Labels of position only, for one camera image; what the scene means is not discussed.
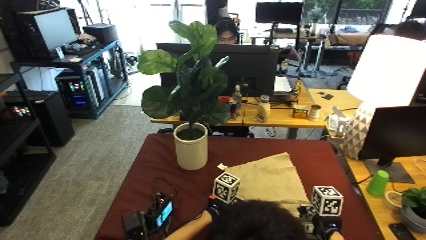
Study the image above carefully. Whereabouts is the person's right hand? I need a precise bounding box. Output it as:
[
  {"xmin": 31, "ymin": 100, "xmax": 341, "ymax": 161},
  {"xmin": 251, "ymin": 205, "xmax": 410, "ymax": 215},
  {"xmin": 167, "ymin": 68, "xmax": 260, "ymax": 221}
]
[{"xmin": 299, "ymin": 204, "xmax": 344, "ymax": 238}]

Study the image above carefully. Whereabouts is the person's left hand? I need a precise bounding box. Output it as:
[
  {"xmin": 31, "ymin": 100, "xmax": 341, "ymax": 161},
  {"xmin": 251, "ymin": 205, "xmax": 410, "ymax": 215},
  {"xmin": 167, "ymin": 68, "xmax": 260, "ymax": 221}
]
[{"xmin": 207, "ymin": 195, "xmax": 225, "ymax": 216}]

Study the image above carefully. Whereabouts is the white marker cube left glove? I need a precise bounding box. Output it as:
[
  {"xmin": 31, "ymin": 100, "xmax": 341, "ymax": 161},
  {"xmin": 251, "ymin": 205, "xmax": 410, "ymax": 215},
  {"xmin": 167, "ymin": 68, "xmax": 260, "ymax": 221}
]
[{"xmin": 212, "ymin": 171, "xmax": 241, "ymax": 205}]

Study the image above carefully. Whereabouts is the white marker cube glove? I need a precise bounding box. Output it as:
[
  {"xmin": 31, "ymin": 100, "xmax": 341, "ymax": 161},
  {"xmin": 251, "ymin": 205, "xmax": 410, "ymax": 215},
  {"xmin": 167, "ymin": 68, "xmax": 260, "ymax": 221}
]
[
  {"xmin": 310, "ymin": 185, "xmax": 345, "ymax": 218},
  {"xmin": 212, "ymin": 171, "xmax": 241, "ymax": 205}
]

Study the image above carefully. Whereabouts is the white marker cube right glove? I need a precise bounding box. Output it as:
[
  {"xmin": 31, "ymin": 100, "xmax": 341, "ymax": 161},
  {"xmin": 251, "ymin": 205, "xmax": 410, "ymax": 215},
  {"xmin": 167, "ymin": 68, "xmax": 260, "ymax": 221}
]
[{"xmin": 310, "ymin": 185, "xmax": 345, "ymax": 218}]

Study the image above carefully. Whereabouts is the black device with lit screen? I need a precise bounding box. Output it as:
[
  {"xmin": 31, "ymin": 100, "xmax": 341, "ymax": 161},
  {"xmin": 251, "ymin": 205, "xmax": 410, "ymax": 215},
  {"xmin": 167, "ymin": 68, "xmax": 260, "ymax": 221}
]
[{"xmin": 121, "ymin": 191, "xmax": 177, "ymax": 240}]

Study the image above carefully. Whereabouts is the beige cloth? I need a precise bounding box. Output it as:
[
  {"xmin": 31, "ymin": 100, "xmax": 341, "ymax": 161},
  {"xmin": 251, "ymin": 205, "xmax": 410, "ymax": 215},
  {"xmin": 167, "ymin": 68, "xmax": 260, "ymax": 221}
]
[{"xmin": 217, "ymin": 152, "xmax": 313, "ymax": 218}]

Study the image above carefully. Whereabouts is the light wooden desk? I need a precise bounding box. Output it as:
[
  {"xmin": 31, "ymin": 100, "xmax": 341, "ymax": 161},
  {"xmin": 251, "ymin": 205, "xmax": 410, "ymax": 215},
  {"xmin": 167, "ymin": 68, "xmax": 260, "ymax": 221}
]
[{"xmin": 345, "ymin": 155, "xmax": 426, "ymax": 240}]

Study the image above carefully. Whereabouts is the white cylindrical plant pot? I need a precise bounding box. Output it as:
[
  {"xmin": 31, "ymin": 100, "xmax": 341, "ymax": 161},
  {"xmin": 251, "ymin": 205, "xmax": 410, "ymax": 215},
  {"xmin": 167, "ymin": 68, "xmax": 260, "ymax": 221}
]
[{"xmin": 172, "ymin": 122, "xmax": 209, "ymax": 171}]

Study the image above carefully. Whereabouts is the roll of tape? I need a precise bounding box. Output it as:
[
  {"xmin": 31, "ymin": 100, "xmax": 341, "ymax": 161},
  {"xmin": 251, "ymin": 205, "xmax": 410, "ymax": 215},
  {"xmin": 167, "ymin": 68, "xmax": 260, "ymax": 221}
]
[{"xmin": 382, "ymin": 190, "xmax": 405, "ymax": 212}]

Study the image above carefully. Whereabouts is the green plastic cup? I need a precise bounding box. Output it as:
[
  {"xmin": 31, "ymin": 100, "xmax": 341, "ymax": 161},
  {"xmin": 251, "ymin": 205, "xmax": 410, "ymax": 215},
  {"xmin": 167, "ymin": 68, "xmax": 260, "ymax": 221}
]
[{"xmin": 365, "ymin": 169, "xmax": 392, "ymax": 198}]

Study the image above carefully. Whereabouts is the dark red tablecloth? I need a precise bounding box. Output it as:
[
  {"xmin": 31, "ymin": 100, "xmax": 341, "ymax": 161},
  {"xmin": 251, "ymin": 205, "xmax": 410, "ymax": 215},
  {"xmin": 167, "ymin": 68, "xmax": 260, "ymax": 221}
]
[{"xmin": 94, "ymin": 133, "xmax": 386, "ymax": 240}]

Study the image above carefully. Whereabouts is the black phone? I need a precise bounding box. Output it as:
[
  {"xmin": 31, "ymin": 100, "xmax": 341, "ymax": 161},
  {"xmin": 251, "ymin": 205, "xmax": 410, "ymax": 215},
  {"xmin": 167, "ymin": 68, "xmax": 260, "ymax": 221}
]
[{"xmin": 389, "ymin": 222, "xmax": 420, "ymax": 240}]

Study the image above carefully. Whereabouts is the small plant in grey pot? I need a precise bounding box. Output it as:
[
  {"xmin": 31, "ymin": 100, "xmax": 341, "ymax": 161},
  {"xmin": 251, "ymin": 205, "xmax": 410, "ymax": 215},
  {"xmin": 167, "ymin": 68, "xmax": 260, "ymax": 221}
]
[{"xmin": 400, "ymin": 186, "xmax": 426, "ymax": 234}]

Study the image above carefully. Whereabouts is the triangle-patterned lamp base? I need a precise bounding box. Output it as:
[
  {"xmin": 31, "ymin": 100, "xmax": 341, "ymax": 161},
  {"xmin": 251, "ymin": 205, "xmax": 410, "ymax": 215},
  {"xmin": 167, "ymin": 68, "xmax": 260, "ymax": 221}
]
[{"xmin": 340, "ymin": 101, "xmax": 378, "ymax": 161}]

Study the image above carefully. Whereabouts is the cream squeeze bottle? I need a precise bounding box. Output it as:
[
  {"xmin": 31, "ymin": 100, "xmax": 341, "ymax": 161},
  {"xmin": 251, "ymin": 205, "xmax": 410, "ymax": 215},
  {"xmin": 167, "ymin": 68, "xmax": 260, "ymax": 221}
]
[{"xmin": 256, "ymin": 94, "xmax": 273, "ymax": 124}]

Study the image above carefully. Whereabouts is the long wooden desk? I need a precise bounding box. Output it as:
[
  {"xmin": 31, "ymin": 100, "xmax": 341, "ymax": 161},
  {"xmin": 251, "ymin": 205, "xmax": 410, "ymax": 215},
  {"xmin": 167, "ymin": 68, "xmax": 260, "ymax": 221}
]
[{"xmin": 149, "ymin": 79, "xmax": 362, "ymax": 130}]

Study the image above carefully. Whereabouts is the black monitor with stand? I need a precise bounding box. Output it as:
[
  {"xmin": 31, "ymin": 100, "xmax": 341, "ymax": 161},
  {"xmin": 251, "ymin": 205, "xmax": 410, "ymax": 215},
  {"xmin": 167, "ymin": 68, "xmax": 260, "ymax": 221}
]
[{"xmin": 357, "ymin": 105, "xmax": 426, "ymax": 185}]

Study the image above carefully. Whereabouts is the clear bottle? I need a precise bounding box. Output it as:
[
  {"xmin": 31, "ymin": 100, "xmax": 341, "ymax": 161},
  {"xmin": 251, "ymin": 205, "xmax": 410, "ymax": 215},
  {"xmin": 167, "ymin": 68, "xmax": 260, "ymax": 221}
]
[{"xmin": 232, "ymin": 84, "xmax": 245, "ymax": 118}]

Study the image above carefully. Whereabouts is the white can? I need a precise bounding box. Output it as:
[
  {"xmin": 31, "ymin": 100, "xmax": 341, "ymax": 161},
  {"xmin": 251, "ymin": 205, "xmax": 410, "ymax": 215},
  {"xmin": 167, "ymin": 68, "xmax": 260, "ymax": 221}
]
[{"xmin": 308, "ymin": 104, "xmax": 322, "ymax": 122}]

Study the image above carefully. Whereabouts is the small yellow box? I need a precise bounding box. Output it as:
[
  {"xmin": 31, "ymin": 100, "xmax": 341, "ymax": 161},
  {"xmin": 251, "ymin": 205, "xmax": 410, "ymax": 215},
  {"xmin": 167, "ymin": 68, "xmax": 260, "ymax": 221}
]
[{"xmin": 292, "ymin": 104, "xmax": 310, "ymax": 120}]

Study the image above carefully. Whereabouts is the large-leaf green plant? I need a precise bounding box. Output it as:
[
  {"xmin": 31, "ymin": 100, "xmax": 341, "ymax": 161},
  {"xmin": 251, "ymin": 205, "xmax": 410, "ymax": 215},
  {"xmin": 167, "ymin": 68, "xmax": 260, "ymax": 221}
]
[{"xmin": 137, "ymin": 20, "xmax": 233, "ymax": 132}]

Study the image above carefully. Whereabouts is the open laptop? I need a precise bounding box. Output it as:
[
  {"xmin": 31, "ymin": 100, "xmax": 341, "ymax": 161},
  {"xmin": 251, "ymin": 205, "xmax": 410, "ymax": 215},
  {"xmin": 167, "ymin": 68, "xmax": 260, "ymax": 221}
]
[{"xmin": 272, "ymin": 75, "xmax": 296, "ymax": 95}]

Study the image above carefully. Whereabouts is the large black monitor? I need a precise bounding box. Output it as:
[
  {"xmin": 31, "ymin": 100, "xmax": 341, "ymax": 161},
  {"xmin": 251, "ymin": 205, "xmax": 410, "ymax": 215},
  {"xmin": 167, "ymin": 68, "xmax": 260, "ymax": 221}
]
[{"xmin": 156, "ymin": 42, "xmax": 281, "ymax": 98}]

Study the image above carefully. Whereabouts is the black cabinet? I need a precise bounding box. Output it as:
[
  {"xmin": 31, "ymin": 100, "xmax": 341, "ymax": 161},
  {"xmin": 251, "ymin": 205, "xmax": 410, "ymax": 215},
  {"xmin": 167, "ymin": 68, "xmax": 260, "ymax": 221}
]
[{"xmin": 3, "ymin": 89, "xmax": 76, "ymax": 148}]

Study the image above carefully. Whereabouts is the black shelf rack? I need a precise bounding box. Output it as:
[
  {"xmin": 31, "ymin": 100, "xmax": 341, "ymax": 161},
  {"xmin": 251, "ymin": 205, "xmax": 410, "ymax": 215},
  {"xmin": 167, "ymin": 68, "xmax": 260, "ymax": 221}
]
[{"xmin": 0, "ymin": 73, "xmax": 58, "ymax": 228}]

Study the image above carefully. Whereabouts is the computer tower with coloured lights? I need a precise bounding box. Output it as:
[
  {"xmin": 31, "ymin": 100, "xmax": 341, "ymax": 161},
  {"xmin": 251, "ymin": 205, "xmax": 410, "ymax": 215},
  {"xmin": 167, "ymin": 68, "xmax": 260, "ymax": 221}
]
[{"xmin": 55, "ymin": 66, "xmax": 107, "ymax": 113}]

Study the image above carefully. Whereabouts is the blue metal shelf cart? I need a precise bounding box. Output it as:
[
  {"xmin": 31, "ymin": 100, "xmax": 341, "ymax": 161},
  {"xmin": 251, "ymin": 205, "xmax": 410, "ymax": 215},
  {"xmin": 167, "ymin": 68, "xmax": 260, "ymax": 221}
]
[{"xmin": 10, "ymin": 39, "xmax": 131, "ymax": 120}]

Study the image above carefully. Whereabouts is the white lamp shade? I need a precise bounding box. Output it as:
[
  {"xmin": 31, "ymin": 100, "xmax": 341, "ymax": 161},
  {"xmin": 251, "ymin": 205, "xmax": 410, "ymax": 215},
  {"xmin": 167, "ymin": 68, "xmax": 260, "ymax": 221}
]
[{"xmin": 346, "ymin": 34, "xmax": 426, "ymax": 109}]

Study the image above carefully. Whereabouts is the black box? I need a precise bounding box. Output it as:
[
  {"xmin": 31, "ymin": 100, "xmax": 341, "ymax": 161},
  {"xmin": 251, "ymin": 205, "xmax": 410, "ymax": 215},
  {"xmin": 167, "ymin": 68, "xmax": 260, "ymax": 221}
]
[{"xmin": 83, "ymin": 22, "xmax": 120, "ymax": 46}]

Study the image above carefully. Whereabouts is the black background monitor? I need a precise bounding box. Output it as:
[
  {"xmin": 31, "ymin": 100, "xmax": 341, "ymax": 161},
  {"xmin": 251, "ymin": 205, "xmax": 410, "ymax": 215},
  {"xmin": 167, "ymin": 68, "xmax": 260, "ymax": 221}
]
[{"xmin": 255, "ymin": 1, "xmax": 307, "ymax": 25}]

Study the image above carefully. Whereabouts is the black monitor with pale screen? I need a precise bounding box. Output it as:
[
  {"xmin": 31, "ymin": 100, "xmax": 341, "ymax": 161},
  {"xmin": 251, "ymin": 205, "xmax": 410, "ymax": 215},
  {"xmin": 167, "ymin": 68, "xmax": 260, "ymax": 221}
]
[{"xmin": 16, "ymin": 6, "xmax": 83, "ymax": 61}]

